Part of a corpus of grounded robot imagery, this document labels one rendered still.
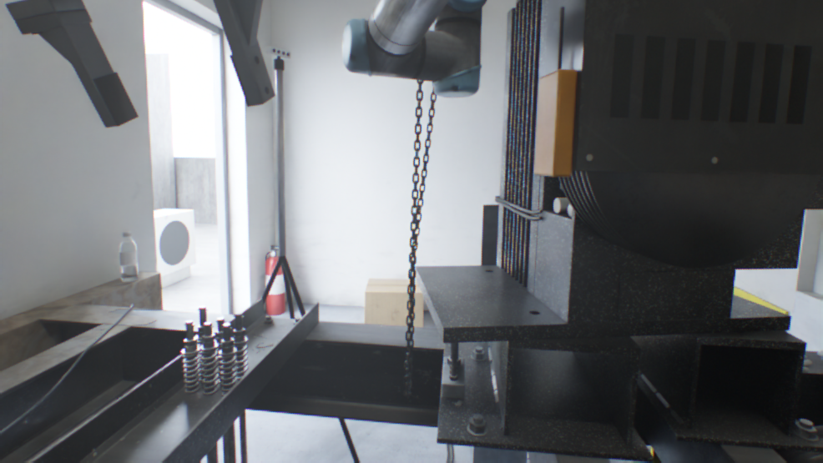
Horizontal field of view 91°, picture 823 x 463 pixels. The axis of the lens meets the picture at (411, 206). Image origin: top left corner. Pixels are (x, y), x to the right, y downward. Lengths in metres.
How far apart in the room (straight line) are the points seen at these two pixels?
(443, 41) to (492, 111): 2.54
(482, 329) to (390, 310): 2.25
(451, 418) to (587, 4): 0.80
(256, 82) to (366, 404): 1.24
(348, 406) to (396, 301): 1.62
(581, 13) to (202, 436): 0.95
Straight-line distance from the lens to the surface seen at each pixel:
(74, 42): 0.43
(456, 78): 0.66
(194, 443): 0.91
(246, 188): 3.12
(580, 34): 0.70
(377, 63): 0.62
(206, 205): 8.13
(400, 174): 3.20
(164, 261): 4.38
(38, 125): 1.97
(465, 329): 0.80
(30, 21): 0.44
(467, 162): 3.16
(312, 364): 1.46
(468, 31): 0.69
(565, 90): 0.67
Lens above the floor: 1.21
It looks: 7 degrees down
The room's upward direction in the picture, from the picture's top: 1 degrees clockwise
